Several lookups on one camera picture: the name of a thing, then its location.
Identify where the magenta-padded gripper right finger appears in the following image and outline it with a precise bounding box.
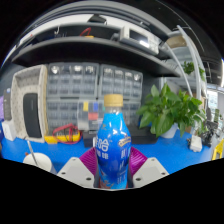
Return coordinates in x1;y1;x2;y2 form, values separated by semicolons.
128;146;170;188

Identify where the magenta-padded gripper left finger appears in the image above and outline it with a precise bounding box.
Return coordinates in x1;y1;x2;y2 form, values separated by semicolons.
56;147;99;188

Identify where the blue drink bottle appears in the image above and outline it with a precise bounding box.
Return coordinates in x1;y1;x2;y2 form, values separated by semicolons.
95;93;132;190

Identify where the flat black case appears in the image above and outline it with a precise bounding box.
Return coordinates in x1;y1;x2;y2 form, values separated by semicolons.
126;124;159;145

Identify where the black device with white label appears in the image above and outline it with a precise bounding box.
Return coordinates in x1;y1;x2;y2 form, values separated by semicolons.
82;129;101;148

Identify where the yellow multimeter with red leads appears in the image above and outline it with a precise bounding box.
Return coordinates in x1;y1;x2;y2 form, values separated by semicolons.
44;123;82;145

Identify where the metal spoon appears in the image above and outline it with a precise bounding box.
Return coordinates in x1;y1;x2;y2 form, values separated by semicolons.
25;139;37;167

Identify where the white power adapter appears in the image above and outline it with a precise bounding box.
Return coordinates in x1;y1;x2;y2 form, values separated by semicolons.
188;134;204;153

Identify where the clear box with coloured parts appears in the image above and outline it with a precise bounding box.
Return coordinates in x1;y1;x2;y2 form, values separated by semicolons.
77;100;106;132

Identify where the potted green plant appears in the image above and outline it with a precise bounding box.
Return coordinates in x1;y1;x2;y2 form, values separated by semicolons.
135;83;208;138

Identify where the black zip pouch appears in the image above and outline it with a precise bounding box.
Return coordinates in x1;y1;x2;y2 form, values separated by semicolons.
22;92;43;139

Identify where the wide grey drawer cabinet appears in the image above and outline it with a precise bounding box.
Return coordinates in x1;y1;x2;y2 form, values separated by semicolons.
45;62;100;132

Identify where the narrow grey drawer cabinet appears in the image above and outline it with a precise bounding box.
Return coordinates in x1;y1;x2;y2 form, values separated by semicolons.
98;64;144;127

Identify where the dark grey upright box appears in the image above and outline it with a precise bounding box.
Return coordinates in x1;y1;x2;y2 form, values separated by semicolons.
2;88;13;122

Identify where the white metal rack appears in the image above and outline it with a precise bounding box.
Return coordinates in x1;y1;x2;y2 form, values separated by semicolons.
159;24;209;101

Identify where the black overhead shelf unit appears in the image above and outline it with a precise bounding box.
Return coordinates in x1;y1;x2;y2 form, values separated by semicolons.
11;14;183;78

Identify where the white mug with brown handle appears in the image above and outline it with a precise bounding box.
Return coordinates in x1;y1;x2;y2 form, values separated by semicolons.
22;152;54;174

